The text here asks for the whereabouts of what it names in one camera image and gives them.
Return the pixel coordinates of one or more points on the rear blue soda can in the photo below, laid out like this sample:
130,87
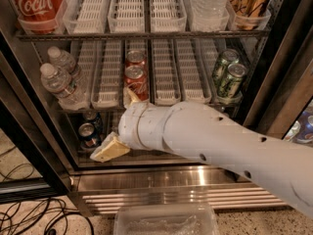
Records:
95,119

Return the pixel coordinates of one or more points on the rear green soda can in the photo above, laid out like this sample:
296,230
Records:
225,58

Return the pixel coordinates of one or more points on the red cola can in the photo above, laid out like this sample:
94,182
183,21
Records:
135,57
136,79

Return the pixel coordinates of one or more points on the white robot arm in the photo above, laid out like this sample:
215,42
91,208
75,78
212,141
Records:
201,134

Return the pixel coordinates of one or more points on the large red cola bottle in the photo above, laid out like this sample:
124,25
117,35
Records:
40,16

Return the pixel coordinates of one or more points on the blue can behind door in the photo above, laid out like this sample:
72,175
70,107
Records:
305,134

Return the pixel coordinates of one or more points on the stainless steel fridge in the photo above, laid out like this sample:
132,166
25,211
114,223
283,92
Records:
180,62

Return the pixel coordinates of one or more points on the front red cola can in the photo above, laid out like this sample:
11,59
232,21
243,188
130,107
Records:
136,79

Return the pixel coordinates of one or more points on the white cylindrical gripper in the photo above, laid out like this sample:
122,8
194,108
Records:
129,123

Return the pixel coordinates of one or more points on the blue soda can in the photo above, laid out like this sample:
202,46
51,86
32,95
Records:
89,135
95,119

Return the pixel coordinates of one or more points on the front green soda can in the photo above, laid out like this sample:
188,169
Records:
231,81

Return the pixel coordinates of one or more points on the large clear water bottle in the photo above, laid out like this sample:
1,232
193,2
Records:
209,15

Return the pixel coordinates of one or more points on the rear red cola can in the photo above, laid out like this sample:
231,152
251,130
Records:
135,57

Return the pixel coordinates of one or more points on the white can behind door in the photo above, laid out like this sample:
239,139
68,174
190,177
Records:
290,136

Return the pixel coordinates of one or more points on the clear plastic floor bin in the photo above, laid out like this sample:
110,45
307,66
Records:
172,219

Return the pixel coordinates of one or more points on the front blue soda can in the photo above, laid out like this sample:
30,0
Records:
89,135

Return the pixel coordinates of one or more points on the green soda can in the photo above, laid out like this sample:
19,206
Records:
225,58
231,81

